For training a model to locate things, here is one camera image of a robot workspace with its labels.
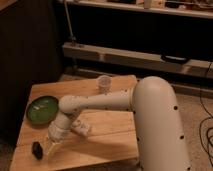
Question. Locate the metal pole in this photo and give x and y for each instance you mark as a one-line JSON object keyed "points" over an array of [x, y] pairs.
{"points": [[71, 37]]}

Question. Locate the clear plastic cup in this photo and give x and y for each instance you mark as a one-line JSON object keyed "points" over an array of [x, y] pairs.
{"points": [[104, 83]]}

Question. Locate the black device on shelf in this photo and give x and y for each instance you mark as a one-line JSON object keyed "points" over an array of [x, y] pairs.
{"points": [[175, 60]]}

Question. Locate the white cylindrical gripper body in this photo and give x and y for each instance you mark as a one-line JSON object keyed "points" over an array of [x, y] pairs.
{"points": [[62, 125]]}

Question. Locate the black eraser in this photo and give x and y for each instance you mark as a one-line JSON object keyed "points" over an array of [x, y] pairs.
{"points": [[37, 150]]}

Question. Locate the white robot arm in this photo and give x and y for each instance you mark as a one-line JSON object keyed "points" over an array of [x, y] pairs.
{"points": [[159, 131]]}

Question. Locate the green plate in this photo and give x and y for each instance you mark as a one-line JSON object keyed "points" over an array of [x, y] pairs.
{"points": [[42, 110]]}

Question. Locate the yellowish translucent gripper finger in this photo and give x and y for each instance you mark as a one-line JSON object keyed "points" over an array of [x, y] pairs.
{"points": [[51, 147]]}

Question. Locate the wooden shelf beam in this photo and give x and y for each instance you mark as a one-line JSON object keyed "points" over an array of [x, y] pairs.
{"points": [[134, 59]]}

